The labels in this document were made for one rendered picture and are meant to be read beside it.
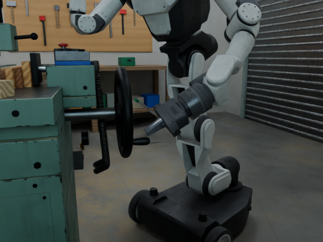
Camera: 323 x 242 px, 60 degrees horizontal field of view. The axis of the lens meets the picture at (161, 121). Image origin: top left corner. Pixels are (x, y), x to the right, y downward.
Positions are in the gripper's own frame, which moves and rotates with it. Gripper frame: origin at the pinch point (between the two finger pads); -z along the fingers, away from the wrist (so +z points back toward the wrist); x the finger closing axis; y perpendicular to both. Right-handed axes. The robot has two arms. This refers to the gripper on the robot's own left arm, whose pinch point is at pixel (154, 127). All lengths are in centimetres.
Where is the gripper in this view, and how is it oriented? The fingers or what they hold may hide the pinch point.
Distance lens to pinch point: 81.7
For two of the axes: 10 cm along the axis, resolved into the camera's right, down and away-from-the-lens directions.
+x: -4.7, -6.3, 6.2
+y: -2.7, -5.6, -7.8
